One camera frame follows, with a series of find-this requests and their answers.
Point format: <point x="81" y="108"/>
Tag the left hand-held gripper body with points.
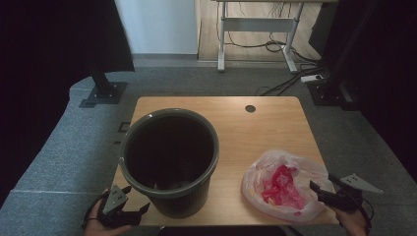
<point x="114" y="200"/>

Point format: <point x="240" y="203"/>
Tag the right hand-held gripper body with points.
<point x="347" y="200"/>

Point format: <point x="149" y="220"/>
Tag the translucent plastic bag red print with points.
<point x="282" y="190"/>

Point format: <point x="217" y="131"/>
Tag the dark green trash bin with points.
<point x="183" y="203"/>

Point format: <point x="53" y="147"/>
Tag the person's right hand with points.
<point x="354" y="224"/>

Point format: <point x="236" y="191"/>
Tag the person's left hand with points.
<point x="95" y="227"/>

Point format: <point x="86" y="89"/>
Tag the black metal stand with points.
<point x="103" y="87"/>
<point x="331" y="91"/>

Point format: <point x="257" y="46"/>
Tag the white power strip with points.
<point x="311" y="78"/>

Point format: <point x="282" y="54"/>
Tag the black table grommet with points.
<point x="250" y="108"/>

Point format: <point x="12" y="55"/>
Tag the black curtain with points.
<point x="387" y="65"/>
<point x="49" y="49"/>

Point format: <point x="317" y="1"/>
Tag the small black table bracket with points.
<point x="124" y="127"/>

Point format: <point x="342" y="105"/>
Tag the white desk frame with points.
<point x="259" y="24"/>

